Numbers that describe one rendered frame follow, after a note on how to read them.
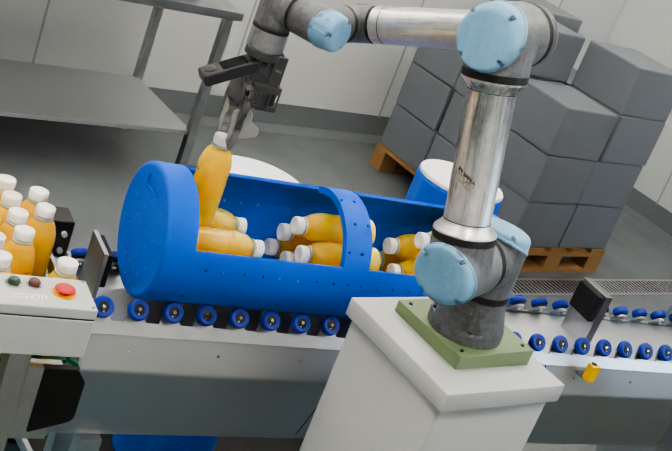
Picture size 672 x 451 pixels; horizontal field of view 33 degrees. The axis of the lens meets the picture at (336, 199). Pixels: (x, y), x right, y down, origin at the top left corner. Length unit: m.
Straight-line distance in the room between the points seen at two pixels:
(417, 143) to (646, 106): 1.27
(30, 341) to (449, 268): 0.73
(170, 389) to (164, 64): 3.86
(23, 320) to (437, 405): 0.74
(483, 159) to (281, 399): 0.87
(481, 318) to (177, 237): 0.60
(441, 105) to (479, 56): 4.34
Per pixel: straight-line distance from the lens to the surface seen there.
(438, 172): 3.50
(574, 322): 3.06
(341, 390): 2.27
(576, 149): 5.79
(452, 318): 2.14
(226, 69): 2.20
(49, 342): 2.00
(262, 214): 2.57
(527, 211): 5.77
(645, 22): 7.99
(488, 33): 1.89
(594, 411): 3.11
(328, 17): 2.11
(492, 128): 1.93
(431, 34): 2.12
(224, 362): 2.41
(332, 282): 2.38
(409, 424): 2.13
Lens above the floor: 2.09
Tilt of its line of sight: 21 degrees down
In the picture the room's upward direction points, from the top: 21 degrees clockwise
